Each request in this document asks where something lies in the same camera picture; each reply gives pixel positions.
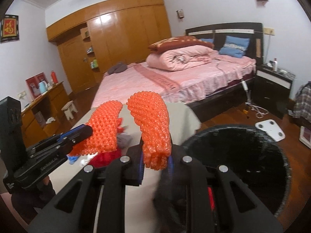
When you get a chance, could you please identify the white tissue ball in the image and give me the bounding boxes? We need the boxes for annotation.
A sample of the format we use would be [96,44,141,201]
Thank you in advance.
[79,158,92,167]

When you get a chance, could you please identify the red cloth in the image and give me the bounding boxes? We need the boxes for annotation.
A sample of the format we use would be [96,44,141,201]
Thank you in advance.
[89,148,121,168]

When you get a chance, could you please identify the orange mesh net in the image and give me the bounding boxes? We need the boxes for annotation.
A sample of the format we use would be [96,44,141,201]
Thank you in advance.
[69,91,172,170]

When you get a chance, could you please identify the black trash bin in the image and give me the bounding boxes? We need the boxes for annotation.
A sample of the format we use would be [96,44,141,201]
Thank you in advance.
[153,123,292,233]

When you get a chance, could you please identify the wooden side cabinet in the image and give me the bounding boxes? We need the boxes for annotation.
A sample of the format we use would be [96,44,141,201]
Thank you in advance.
[22,83,70,147]

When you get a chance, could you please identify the small white stool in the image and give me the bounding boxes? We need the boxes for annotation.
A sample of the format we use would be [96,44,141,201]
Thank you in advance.
[61,100,78,120]

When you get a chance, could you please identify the light blue kettle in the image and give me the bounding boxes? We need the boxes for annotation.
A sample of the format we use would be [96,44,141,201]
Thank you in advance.
[38,81,47,94]

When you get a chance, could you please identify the red box on cabinet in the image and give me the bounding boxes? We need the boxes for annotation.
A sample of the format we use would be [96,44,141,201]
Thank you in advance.
[26,73,48,99]

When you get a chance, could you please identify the red thermos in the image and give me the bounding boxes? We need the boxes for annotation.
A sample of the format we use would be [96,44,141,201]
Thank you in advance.
[51,71,59,84]

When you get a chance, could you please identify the grey crumpled cloth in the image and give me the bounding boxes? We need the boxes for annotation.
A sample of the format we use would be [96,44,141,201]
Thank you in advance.
[116,133,132,149]

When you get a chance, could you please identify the white bathroom scale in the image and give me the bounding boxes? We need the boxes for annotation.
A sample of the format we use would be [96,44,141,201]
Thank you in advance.
[255,119,286,142]

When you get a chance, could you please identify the pink bed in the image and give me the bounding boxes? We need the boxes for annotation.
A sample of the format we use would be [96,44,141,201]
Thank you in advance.
[91,52,256,108]

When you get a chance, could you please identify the purple clothes on bed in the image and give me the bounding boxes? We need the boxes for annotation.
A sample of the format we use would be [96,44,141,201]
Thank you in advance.
[107,62,128,75]

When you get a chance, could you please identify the wooden wardrobe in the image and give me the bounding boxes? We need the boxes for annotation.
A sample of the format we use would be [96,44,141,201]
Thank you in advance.
[46,0,171,94]

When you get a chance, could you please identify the black white nightstand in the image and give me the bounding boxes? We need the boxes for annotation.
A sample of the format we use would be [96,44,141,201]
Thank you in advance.
[251,65,295,119]

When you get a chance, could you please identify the folded pink quilt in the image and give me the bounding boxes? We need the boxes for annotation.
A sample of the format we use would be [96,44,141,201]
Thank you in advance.
[146,45,219,72]

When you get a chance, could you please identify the plaid bag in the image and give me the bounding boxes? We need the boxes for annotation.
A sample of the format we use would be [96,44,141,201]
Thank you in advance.
[289,81,311,123]

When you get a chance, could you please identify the blue pillow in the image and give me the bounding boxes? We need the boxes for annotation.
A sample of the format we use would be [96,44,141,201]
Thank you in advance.
[219,36,250,58]

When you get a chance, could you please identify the dark red folded blanket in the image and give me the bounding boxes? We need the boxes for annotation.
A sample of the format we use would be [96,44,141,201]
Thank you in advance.
[148,36,214,54]

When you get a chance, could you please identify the white bottle on nightstand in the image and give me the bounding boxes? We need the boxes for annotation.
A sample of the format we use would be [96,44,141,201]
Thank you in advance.
[273,58,278,72]

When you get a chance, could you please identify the black headboard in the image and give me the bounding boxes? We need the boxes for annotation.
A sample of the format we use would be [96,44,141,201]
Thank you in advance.
[185,22,264,65]

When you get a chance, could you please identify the framed red wall picture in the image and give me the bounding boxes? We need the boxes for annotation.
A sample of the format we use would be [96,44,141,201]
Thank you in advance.
[1,15,19,43]

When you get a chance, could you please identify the small wall lamp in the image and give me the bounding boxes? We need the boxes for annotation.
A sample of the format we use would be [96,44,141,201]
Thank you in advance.
[176,10,184,20]

